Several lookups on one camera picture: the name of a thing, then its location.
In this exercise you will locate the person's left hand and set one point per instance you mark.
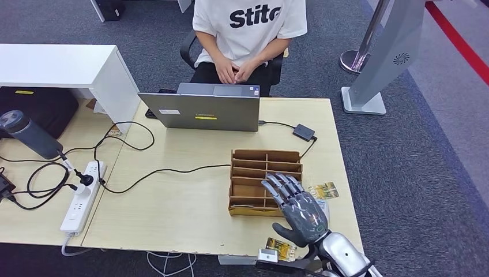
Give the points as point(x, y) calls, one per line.
point(248, 72)

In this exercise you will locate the person's right hand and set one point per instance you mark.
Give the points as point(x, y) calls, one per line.
point(227, 72)

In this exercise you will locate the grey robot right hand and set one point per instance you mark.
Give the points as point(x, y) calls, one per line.
point(303, 216)

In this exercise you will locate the person's left forearm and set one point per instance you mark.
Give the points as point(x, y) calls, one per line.
point(269, 53)

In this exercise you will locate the person's right forearm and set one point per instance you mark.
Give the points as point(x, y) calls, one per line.
point(212, 49)

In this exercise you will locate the white card reader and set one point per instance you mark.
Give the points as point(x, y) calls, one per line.
point(324, 210)

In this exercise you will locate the yellow green patterned card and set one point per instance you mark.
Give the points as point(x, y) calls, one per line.
point(324, 190)
point(282, 248)

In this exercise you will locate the person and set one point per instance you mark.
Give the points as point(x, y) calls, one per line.
point(248, 38)

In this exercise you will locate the brown wooden card organizer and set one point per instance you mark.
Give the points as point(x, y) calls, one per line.
point(248, 191)

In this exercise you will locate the grey laptop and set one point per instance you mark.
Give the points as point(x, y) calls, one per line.
point(198, 111)

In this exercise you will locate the white under-desk tray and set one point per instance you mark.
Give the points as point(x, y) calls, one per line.
point(237, 260)

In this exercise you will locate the small patterned sticker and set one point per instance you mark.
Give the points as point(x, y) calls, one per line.
point(114, 133)

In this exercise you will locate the black box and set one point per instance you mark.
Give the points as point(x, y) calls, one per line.
point(109, 9)

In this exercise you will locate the grey kiosk stand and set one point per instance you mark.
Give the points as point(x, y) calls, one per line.
point(382, 57)

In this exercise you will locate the white desk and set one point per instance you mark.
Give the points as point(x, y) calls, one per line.
point(57, 65)

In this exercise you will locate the black plug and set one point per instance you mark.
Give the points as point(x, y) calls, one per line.
point(86, 179)

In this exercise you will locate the black bag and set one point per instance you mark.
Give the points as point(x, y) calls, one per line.
point(49, 107)

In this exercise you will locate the white plug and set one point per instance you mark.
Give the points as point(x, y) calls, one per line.
point(81, 190)

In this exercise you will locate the dark grey water bottle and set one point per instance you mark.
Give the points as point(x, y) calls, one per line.
point(34, 137)

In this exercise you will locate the white power strip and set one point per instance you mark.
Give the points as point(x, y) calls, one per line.
point(76, 214)

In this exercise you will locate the black charger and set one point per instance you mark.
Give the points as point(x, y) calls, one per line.
point(5, 187)

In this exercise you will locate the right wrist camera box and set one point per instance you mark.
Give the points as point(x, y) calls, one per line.
point(267, 255)

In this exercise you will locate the chrome stanchion post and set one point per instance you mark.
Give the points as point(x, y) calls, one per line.
point(353, 61)

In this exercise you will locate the white table frame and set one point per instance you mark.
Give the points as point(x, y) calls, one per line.
point(98, 14)

